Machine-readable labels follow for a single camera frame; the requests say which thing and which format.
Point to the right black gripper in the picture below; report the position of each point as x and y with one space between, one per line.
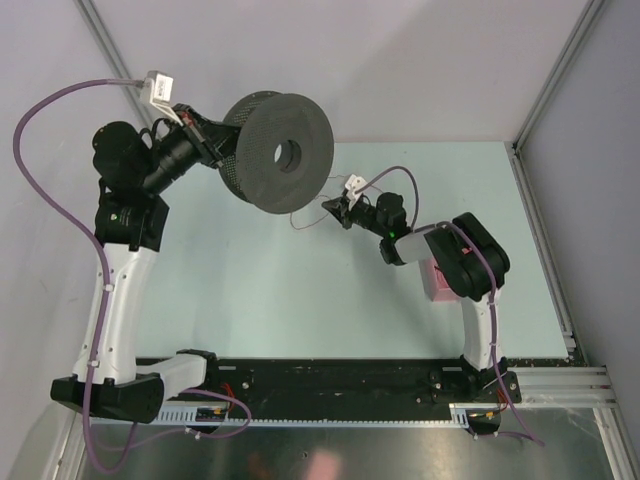
339 208

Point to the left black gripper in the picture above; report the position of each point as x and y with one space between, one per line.
210 138

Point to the black cable spool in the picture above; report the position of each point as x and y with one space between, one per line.
284 152

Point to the pink plastic box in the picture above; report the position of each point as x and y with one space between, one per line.
436 285

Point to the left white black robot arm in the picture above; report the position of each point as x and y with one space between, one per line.
135 167

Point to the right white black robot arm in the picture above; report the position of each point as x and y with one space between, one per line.
472 263

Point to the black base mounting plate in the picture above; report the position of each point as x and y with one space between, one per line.
280 384

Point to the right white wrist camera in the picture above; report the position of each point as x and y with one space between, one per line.
353 189

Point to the right aluminium frame post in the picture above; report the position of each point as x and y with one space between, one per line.
577 39

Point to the aluminium frame post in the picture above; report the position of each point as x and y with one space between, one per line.
577 39
112 56

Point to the left aluminium frame post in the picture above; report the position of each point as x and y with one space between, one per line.
112 56

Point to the grey slotted cable duct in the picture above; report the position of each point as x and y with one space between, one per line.
412 414

